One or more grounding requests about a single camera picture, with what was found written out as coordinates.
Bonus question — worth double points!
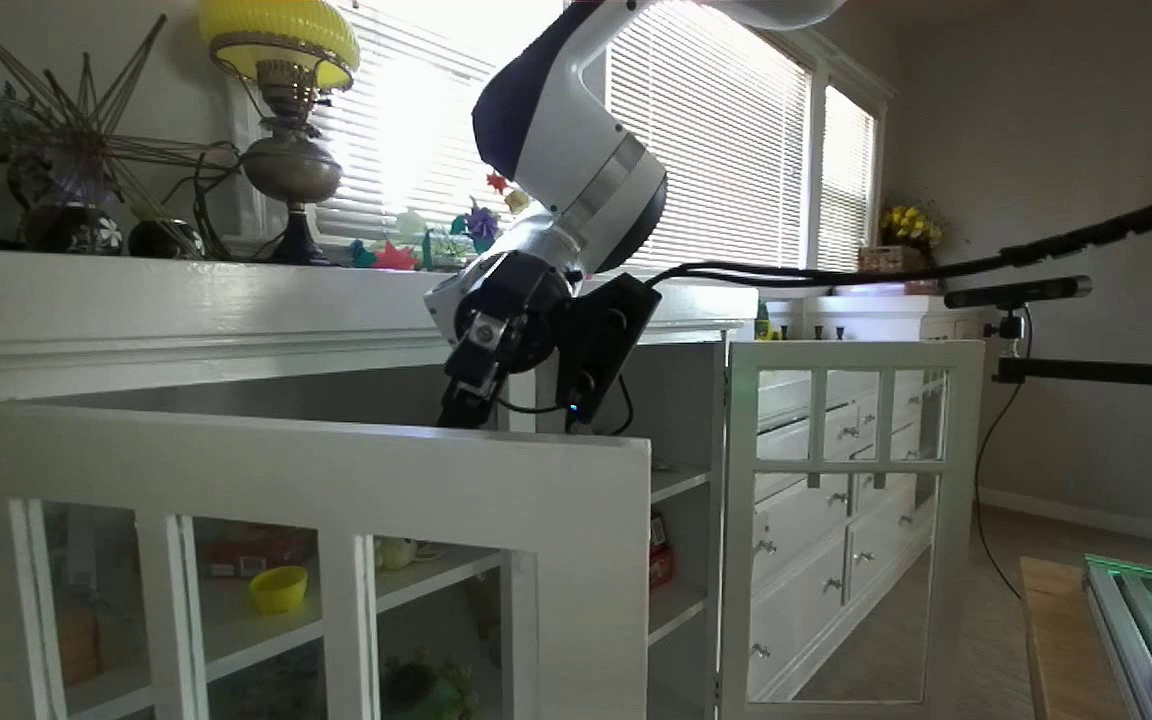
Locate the yellow flowers in pot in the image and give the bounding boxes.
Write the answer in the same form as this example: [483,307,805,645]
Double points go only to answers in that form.
[854,200,949,278]

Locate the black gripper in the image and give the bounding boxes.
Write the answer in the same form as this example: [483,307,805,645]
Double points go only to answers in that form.
[424,247,568,432]

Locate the white built-in cabinet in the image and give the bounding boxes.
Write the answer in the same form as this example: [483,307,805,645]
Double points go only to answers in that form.
[0,245,769,720]

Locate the pale yellow toy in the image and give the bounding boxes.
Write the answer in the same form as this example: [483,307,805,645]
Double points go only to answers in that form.
[370,530,424,577]

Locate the metal robot base stand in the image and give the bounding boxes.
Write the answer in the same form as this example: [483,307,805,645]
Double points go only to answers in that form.
[1085,553,1152,720]

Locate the teal white plastic toy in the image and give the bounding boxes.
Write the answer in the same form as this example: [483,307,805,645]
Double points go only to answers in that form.
[417,220,476,274]

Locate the red game box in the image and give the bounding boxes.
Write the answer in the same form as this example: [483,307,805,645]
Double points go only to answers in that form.
[647,509,678,591]

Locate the small yellow cup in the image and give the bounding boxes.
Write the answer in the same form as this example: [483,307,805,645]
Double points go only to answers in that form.
[242,562,315,619]

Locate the thin black camera cable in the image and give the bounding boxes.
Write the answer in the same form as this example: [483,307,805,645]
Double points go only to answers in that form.
[969,384,1028,604]

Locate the white window blind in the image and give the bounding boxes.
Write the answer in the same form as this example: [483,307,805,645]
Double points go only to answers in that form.
[603,0,815,278]
[811,86,881,278]
[312,0,568,261]

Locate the white dresser with knobs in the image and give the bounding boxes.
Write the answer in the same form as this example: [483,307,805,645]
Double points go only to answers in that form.
[743,285,956,702]

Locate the clear box of green toys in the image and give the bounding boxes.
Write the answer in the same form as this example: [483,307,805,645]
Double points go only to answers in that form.
[375,655,483,720]

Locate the brown-red box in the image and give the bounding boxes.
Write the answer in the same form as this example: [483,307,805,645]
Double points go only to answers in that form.
[199,528,307,579]

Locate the colourful toy flower bouquet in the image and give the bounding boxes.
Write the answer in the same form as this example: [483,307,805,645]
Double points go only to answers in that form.
[446,167,535,264]

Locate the pink plastic toy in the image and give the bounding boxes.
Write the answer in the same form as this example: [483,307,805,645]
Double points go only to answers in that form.
[370,239,419,274]

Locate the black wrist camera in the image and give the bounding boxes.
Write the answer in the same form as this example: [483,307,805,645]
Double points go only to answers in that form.
[557,272,667,432]

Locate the metal starburst ornament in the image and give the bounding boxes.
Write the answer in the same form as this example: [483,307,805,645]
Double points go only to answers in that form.
[0,0,228,256]

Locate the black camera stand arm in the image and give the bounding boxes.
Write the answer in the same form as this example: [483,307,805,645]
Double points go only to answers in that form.
[978,304,1152,390]

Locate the yellow shade oil lamp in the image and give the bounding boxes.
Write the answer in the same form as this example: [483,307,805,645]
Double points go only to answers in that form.
[193,0,362,268]

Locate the dark round ornament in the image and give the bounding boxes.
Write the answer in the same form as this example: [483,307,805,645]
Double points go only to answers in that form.
[23,195,127,256]
[124,215,210,264]

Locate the white glass-pane cabinet door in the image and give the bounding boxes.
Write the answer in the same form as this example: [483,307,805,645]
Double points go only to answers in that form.
[0,395,661,720]
[717,337,988,720]

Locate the wooden board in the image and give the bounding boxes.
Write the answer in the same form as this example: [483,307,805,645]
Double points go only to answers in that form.
[1017,553,1139,720]

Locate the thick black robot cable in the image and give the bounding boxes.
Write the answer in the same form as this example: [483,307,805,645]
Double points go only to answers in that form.
[640,175,1152,290]

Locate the black stereo camera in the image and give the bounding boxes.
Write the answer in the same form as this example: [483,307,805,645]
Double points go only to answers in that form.
[940,272,1097,312]

